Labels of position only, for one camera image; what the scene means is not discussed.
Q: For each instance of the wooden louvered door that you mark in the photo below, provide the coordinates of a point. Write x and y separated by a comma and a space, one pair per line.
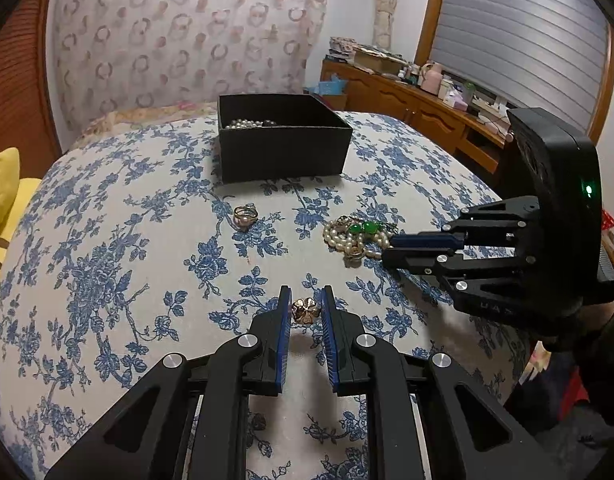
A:
26, 119

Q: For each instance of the pink floral bed quilt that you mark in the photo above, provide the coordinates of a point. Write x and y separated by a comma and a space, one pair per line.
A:
122, 121

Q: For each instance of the pink patterned lace curtain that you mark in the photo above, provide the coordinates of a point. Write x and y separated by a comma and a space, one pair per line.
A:
111, 56

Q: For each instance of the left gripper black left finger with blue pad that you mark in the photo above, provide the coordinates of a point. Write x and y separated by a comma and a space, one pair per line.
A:
187, 418

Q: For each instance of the black jewelry box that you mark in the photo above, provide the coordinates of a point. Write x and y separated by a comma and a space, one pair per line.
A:
273, 136

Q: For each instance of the grey window blind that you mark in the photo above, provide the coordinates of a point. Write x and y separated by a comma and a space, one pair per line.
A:
533, 53

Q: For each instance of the green jade pendant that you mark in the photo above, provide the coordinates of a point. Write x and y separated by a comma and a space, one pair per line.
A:
367, 228

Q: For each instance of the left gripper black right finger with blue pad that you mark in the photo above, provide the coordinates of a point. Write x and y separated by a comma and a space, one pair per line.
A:
426, 418

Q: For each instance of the blue tissue box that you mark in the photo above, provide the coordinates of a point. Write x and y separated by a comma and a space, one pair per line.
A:
332, 92

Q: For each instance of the wooden cabinet counter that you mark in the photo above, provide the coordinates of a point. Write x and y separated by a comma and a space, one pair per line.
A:
459, 133

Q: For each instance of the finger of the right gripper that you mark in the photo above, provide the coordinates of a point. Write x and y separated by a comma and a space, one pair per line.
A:
428, 240
422, 261

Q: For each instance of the cardboard box on counter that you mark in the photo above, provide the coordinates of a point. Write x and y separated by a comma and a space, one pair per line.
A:
378, 61

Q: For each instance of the pink thermos jug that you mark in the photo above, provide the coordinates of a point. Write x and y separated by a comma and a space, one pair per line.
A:
430, 77

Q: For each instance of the yellow pikachu plush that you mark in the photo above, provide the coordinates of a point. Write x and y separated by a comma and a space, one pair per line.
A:
15, 195

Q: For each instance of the blue floral white blanket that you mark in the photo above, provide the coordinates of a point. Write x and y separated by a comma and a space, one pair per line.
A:
128, 251

